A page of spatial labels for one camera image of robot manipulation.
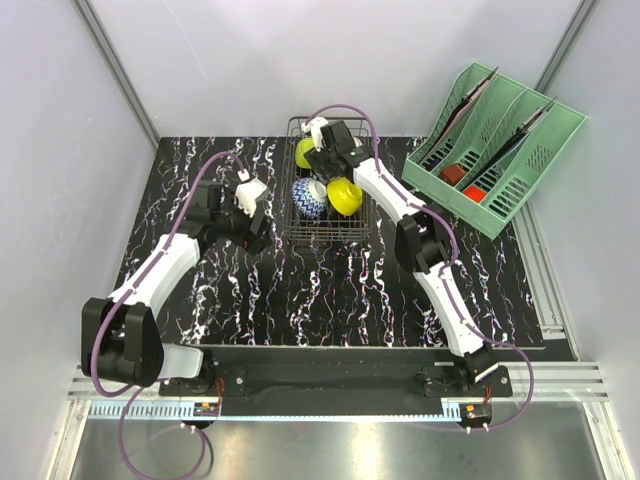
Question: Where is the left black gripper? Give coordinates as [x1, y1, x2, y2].
[211, 189, 271, 256]

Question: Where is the wire dish rack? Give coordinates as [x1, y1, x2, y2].
[279, 116, 373, 243]

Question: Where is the white square green bowl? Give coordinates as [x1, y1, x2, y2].
[294, 137, 315, 170]

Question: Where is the yellow green bowl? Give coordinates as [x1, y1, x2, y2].
[327, 177, 364, 216]

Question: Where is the red patterned bowl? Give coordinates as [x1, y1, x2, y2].
[291, 177, 328, 220]

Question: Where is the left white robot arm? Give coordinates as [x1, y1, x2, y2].
[81, 179, 271, 397]

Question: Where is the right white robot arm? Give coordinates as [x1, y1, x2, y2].
[302, 117, 497, 397]

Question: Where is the brown block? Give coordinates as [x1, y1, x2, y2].
[439, 163, 467, 186]

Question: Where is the red block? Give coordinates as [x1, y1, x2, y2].
[464, 185, 487, 203]

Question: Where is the green file organizer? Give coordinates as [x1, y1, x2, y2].
[402, 62, 587, 239]

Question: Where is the black folder in organizer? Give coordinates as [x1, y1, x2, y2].
[424, 67, 498, 160]

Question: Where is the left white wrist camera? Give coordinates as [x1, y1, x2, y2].
[235, 170, 268, 217]

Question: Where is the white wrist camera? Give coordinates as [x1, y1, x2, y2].
[235, 170, 268, 217]
[301, 116, 329, 151]

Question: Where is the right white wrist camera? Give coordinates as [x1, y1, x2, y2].
[301, 116, 329, 151]

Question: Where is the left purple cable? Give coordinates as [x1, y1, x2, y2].
[88, 149, 251, 476]

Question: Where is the purple cable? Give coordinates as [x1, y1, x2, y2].
[88, 149, 251, 476]
[305, 103, 535, 432]

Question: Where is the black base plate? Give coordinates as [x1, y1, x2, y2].
[149, 344, 514, 416]

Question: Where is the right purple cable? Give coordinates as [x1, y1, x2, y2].
[305, 103, 535, 432]

